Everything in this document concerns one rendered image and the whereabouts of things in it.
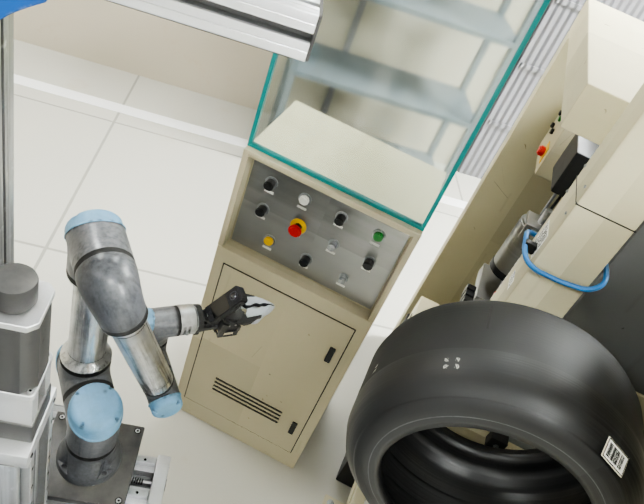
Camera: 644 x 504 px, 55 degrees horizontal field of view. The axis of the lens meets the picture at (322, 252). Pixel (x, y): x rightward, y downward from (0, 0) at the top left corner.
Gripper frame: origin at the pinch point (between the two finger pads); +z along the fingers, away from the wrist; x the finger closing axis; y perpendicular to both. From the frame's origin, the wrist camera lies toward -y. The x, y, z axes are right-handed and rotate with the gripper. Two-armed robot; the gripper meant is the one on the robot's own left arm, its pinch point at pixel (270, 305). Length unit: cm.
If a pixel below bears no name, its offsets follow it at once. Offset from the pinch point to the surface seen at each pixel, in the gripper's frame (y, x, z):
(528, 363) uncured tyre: -49, 48, 18
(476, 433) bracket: 6, 44, 48
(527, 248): -46, 21, 41
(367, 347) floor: 112, -37, 104
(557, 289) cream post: -44, 31, 45
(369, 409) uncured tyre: -24.1, 41.3, -0.6
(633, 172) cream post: -74, 25, 43
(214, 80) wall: 131, -266, 92
